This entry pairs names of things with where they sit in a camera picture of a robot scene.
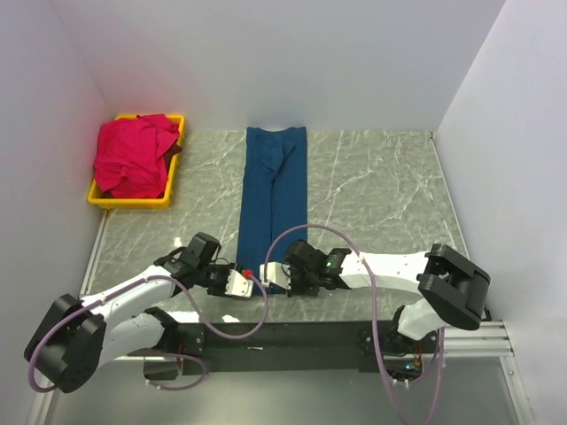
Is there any blue t shirt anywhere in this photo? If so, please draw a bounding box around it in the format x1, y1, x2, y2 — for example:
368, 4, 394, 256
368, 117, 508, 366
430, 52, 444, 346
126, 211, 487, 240
236, 127, 307, 279

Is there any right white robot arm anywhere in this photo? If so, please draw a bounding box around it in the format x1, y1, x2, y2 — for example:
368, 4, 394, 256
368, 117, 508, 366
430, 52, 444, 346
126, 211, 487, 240
268, 240, 491, 357

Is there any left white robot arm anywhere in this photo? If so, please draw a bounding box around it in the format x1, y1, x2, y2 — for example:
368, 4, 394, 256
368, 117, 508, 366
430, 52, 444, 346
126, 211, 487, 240
24, 232, 242, 393

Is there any black base beam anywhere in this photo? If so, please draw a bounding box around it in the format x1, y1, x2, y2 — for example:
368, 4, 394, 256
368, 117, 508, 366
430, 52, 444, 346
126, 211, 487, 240
145, 319, 441, 376

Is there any pink t shirt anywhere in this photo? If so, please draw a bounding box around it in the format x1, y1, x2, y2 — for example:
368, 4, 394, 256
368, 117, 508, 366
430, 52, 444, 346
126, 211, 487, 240
93, 112, 183, 199

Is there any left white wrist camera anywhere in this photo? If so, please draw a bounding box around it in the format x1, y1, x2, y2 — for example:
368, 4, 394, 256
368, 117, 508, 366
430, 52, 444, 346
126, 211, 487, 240
224, 269, 254, 298

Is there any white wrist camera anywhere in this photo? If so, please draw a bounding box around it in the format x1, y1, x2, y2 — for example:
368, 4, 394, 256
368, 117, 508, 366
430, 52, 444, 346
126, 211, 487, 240
224, 269, 254, 298
260, 261, 291, 290

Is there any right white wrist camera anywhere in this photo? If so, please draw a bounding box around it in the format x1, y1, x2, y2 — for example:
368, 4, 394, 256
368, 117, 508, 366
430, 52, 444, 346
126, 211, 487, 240
260, 261, 291, 290

